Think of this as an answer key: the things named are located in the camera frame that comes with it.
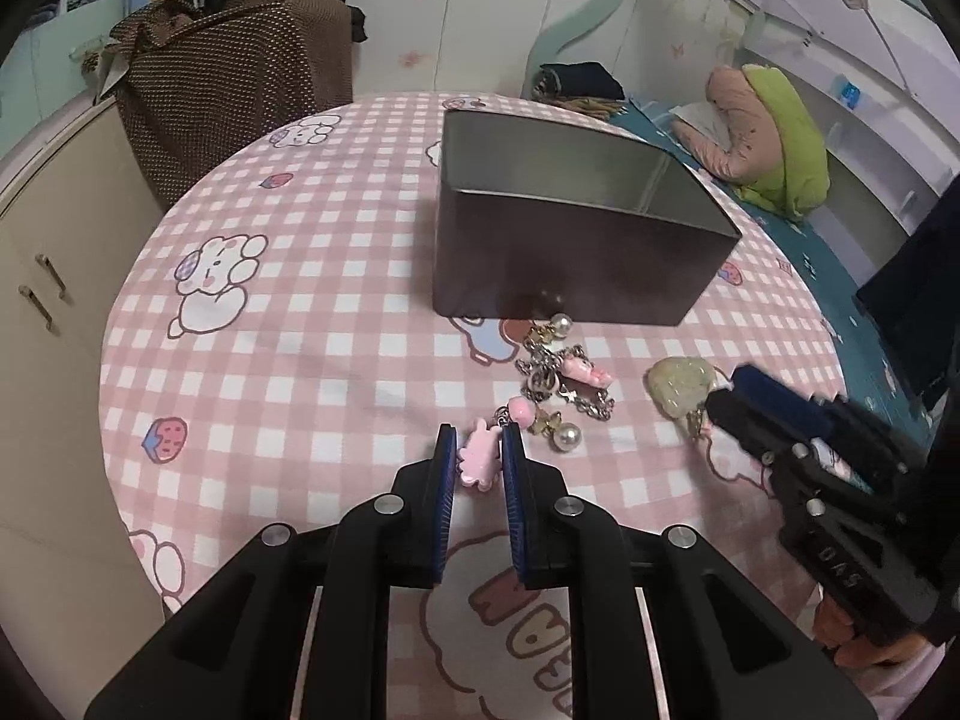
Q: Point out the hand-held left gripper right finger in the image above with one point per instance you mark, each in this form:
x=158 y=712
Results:
x=513 y=499

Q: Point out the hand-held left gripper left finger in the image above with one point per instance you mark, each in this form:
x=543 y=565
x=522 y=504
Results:
x=447 y=495

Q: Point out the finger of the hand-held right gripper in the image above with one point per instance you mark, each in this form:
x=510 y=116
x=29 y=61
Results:
x=780 y=390
x=742 y=420

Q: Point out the pink bunny charm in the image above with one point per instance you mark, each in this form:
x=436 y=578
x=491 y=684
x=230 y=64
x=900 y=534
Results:
x=480 y=457

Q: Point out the cream heart pendant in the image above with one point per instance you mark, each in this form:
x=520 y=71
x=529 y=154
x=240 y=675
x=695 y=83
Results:
x=679 y=384

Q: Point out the dark metal box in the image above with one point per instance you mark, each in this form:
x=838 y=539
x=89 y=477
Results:
x=577 y=255

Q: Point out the person's right forearm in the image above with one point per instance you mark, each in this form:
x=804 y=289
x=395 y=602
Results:
x=904 y=686

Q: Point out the person's right hand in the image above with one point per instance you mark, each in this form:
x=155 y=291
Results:
x=836 y=630

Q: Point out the gold butterfly charm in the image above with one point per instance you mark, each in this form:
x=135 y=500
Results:
x=544 y=424

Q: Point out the large pearl bead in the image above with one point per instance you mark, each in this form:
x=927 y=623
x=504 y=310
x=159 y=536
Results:
x=568 y=438

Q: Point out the pink round bead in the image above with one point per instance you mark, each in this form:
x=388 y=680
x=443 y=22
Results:
x=520 y=410

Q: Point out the pink figure charm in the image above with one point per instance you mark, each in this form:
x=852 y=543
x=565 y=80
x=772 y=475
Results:
x=586 y=373

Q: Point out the dark hanging garment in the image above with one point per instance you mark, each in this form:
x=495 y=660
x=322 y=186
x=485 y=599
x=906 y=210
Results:
x=922 y=292

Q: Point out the small pearl bead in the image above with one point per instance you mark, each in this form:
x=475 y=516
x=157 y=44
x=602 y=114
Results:
x=561 y=325

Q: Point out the pink checkered tablecloth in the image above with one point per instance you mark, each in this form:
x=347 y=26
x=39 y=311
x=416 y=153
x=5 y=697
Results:
x=300 y=360

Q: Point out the white bed shelf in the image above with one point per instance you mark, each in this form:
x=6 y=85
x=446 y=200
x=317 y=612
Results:
x=847 y=37

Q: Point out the folded dark clothes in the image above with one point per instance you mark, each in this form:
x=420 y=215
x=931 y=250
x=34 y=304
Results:
x=581 y=80

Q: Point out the cream cabinet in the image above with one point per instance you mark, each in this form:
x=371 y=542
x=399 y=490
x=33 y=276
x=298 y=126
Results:
x=52 y=390

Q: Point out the teal curved headboard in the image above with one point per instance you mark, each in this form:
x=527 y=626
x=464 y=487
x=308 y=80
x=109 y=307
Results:
x=585 y=22

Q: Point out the brown dotted bag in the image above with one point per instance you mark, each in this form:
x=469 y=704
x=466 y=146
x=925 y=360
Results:
x=225 y=82

